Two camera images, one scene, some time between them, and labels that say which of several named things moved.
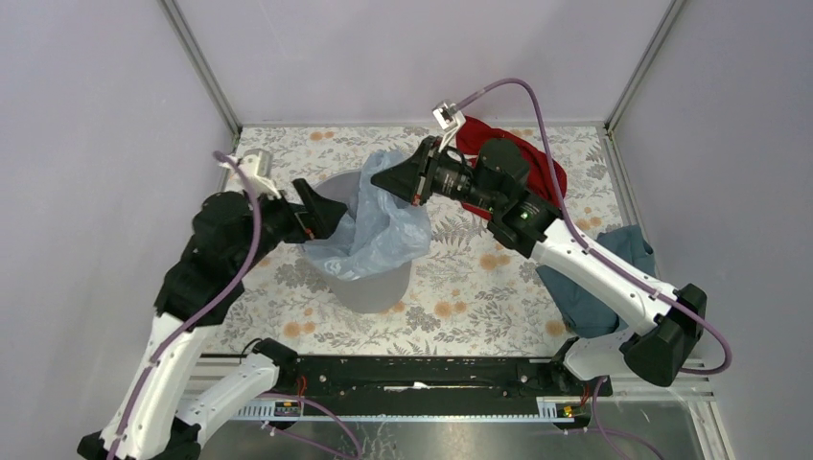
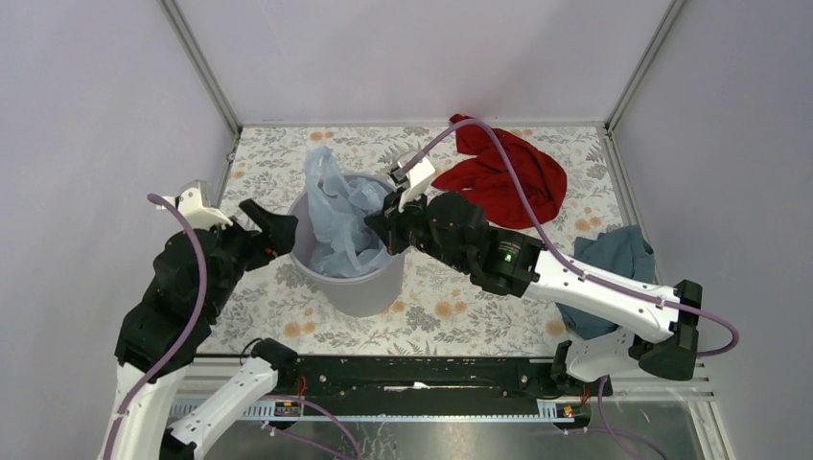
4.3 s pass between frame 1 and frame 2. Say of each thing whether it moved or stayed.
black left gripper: moved
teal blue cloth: stayed
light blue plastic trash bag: moved
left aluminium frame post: stayed
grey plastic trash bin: moved
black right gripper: moved
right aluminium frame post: stayed
